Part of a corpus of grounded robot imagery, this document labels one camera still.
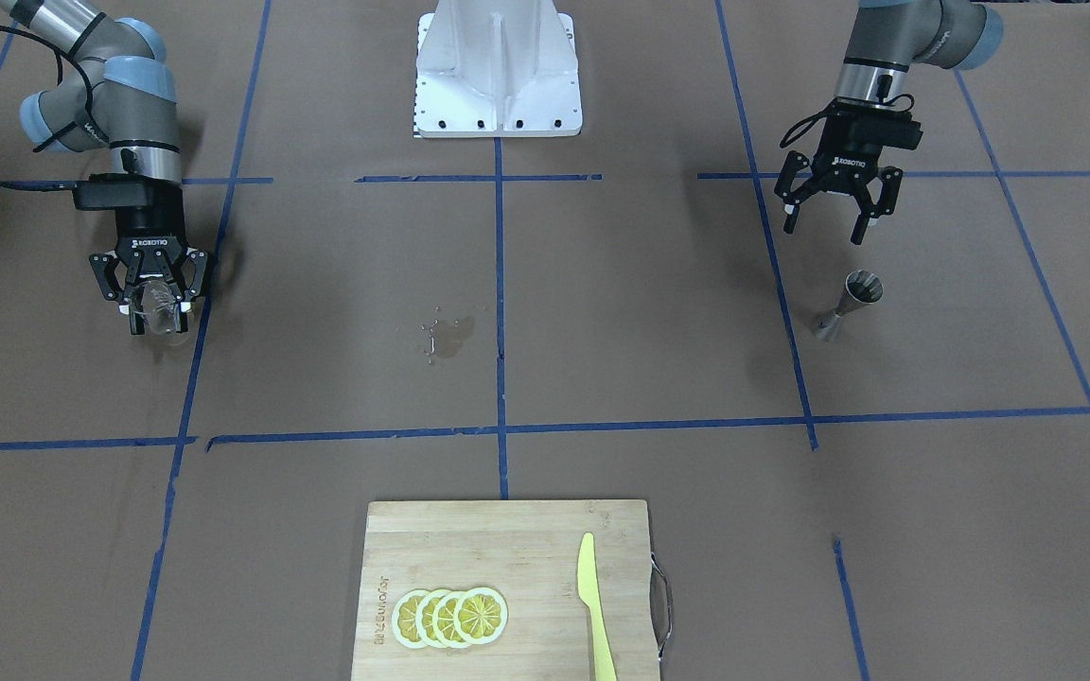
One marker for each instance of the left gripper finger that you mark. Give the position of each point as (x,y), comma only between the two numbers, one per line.
(871,209)
(794,196)

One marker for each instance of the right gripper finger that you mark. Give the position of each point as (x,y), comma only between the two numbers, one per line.
(120,282)
(189,273)

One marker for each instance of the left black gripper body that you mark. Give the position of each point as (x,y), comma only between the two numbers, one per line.
(844,164)

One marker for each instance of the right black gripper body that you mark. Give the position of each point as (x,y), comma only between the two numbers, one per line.
(149,239)

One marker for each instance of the steel jigger shaker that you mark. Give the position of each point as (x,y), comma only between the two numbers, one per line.
(860,289)

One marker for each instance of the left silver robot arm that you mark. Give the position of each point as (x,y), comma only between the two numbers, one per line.
(889,37)

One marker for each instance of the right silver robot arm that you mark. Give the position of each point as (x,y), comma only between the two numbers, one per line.
(122,98)

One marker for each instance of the lemon slice four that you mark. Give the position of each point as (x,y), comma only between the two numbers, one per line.
(405,620)

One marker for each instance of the lemon slice two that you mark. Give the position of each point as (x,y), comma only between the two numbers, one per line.
(444,626)

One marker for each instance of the bamboo cutting board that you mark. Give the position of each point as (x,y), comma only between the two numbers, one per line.
(527,550)

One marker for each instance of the lemon slice one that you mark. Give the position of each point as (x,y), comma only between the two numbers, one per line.
(481,615)

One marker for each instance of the yellow plastic knife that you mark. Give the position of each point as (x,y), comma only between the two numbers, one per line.
(603,664)

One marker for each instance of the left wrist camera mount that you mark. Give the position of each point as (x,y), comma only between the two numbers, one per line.
(865,128)

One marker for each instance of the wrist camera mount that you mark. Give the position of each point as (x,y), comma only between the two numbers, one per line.
(865,128)
(110,191)

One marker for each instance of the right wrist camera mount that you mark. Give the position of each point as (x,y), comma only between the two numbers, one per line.
(110,191)

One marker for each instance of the white camera stand pillar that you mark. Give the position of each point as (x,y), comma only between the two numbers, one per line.
(487,69)

